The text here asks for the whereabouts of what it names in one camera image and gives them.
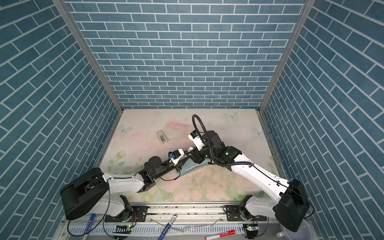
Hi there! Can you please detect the teal envelope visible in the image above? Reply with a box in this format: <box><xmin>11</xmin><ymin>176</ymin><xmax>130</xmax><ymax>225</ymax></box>
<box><xmin>179</xmin><ymin>158</ymin><xmax>210</xmax><ymax>177</ymax></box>

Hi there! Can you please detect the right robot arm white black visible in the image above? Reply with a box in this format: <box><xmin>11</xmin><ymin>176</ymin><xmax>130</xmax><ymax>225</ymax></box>
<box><xmin>189</xmin><ymin>131</ymin><xmax>310</xmax><ymax>232</ymax></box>

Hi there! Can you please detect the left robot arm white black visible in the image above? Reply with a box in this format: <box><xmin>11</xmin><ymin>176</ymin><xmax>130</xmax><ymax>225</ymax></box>
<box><xmin>60</xmin><ymin>150</ymin><xmax>193</xmax><ymax>221</ymax></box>

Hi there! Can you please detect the blue marker pen centre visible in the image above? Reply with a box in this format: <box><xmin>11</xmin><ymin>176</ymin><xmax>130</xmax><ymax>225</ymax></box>
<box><xmin>158</xmin><ymin>215</ymin><xmax>177</xmax><ymax>240</ymax></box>

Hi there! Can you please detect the blue marker pen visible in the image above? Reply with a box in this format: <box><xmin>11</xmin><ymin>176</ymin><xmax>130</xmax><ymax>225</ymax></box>
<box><xmin>82</xmin><ymin>214</ymin><xmax>96</xmax><ymax>240</ymax></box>
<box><xmin>158</xmin><ymin>215</ymin><xmax>177</xmax><ymax>240</ymax></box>

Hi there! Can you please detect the red marker pen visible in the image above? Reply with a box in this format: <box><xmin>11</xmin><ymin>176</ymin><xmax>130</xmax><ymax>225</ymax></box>
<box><xmin>205</xmin><ymin>230</ymin><xmax>236</xmax><ymax>240</ymax></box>

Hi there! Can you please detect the blue marker pen left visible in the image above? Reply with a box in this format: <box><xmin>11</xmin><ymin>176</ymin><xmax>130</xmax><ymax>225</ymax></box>
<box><xmin>82</xmin><ymin>214</ymin><xmax>96</xmax><ymax>240</ymax></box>

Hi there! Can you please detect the white cup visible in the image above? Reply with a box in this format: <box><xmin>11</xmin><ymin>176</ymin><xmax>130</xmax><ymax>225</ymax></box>
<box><xmin>276</xmin><ymin>221</ymin><xmax>312</xmax><ymax>240</ymax></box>

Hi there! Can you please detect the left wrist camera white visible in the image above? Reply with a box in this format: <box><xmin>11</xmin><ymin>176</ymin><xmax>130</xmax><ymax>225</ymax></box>
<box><xmin>169</xmin><ymin>149</ymin><xmax>185</xmax><ymax>166</ymax></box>

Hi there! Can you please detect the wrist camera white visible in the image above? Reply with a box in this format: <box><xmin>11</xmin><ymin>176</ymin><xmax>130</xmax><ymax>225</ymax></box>
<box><xmin>189</xmin><ymin>130</ymin><xmax>206</xmax><ymax>151</ymax></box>
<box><xmin>169</xmin><ymin>149</ymin><xmax>185</xmax><ymax>166</ymax></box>

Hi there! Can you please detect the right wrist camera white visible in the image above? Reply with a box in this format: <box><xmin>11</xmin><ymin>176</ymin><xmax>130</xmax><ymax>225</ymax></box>
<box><xmin>189</xmin><ymin>130</ymin><xmax>206</xmax><ymax>151</ymax></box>

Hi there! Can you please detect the aluminium mounting rail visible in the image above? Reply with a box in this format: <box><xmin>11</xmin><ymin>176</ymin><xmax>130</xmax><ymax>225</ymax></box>
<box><xmin>59</xmin><ymin>202</ymin><xmax>307</xmax><ymax>226</ymax></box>

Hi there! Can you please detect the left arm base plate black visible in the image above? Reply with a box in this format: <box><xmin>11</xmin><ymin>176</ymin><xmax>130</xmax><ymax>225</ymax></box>
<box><xmin>105</xmin><ymin>206</ymin><xmax>149</xmax><ymax>223</ymax></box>

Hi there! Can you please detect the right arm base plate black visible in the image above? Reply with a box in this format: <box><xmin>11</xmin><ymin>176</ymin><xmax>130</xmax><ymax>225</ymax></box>
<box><xmin>223</xmin><ymin>205</ymin><xmax>267</xmax><ymax>222</ymax></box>

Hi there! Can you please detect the white slotted cable duct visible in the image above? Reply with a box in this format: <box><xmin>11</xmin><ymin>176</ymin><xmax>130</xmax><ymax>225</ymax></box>
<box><xmin>70</xmin><ymin>224</ymin><xmax>245</xmax><ymax>237</ymax></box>

